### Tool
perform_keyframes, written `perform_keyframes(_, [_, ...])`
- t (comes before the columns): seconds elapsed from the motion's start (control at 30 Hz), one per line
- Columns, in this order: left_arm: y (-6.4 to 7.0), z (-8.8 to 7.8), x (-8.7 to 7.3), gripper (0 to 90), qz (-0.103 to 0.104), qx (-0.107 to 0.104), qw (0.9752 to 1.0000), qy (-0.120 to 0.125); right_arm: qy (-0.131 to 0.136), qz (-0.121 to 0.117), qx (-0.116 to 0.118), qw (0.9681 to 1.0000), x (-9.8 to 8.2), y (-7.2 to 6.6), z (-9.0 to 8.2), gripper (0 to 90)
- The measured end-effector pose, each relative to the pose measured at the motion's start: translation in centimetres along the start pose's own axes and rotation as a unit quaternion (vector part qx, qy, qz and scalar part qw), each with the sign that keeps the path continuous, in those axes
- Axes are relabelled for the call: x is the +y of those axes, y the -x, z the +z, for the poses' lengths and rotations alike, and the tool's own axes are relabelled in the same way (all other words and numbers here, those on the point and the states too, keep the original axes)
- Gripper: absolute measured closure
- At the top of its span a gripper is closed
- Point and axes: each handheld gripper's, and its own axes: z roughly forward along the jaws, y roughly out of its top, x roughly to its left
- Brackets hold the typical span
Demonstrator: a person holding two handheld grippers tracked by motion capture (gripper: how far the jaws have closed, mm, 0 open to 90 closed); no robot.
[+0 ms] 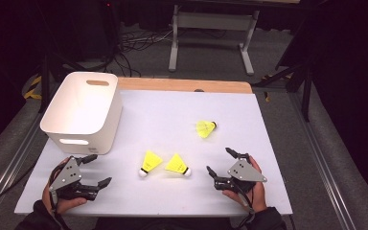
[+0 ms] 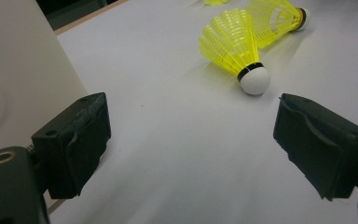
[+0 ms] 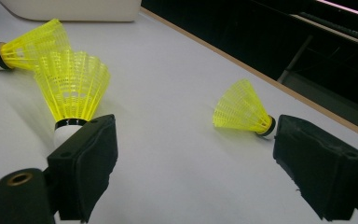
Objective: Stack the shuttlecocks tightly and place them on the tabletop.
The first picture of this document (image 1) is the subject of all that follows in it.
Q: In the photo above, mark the grey floor rail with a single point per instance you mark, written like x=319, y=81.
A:
x=319, y=159
x=9, y=166

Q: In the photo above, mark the white plastic bin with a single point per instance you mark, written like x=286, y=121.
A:
x=80, y=105

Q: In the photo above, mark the person's left hand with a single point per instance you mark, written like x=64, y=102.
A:
x=65, y=205

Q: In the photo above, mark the yellow black floor tape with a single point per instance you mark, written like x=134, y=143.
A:
x=32, y=93

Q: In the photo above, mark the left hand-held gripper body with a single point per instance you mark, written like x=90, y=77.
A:
x=65, y=175

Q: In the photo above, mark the grey metal stand frame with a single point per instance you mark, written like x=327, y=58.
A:
x=214, y=20

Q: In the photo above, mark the yellow shuttlecock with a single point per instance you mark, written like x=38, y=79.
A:
x=175, y=165
x=150, y=162
x=205, y=128

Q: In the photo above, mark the black curtain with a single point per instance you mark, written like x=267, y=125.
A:
x=348, y=64
x=3, y=48

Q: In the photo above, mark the white table mat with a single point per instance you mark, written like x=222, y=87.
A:
x=172, y=198

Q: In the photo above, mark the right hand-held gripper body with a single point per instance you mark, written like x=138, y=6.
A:
x=244, y=172

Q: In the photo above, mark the black tripod stand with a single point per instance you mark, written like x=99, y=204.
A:
x=306, y=96
x=44, y=86

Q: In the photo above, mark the person's dark clothed lap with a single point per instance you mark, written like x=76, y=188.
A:
x=159, y=224

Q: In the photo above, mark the person's right hand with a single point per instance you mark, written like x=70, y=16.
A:
x=258, y=198

